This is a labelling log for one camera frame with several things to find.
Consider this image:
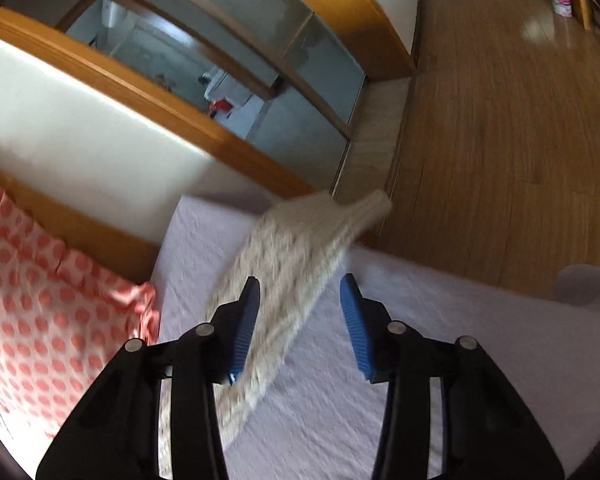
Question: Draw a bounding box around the wooden headboard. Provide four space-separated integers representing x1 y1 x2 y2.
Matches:
0 169 160 284

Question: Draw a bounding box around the wooden door frame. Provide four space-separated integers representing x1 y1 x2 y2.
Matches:
0 0 416 198

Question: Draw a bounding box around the pink polka dot pillow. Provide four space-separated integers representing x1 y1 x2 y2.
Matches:
0 188 160 436

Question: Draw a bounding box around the beige cable-knit sweater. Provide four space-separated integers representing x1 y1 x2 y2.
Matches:
157 188 394 478

